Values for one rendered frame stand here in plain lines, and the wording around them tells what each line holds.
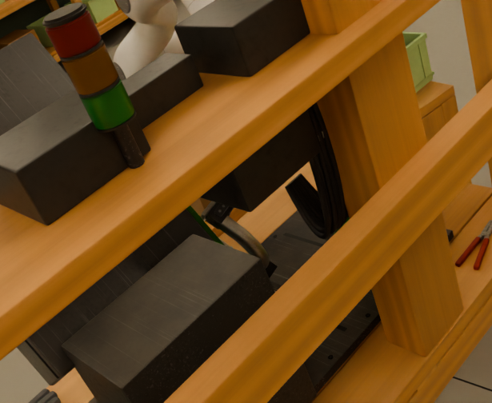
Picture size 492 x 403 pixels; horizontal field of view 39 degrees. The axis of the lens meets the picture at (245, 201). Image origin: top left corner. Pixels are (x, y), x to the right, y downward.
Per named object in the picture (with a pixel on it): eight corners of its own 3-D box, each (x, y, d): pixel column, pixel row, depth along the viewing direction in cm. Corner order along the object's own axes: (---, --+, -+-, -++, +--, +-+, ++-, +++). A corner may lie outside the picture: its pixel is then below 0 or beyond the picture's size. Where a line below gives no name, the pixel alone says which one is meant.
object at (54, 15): (52, 60, 75) (32, 21, 73) (87, 39, 78) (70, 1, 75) (74, 62, 72) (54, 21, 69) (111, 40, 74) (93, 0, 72)
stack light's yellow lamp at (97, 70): (70, 96, 78) (52, 60, 75) (105, 74, 80) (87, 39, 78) (94, 100, 74) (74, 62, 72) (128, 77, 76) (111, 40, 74)
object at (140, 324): (143, 472, 127) (58, 344, 109) (252, 359, 141) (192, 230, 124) (206, 524, 113) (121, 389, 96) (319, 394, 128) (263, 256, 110)
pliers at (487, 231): (478, 271, 143) (478, 267, 143) (454, 267, 146) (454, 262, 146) (505, 225, 152) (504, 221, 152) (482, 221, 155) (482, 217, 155)
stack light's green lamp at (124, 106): (88, 130, 80) (70, 96, 78) (121, 108, 82) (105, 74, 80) (111, 135, 76) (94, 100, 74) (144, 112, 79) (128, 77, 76)
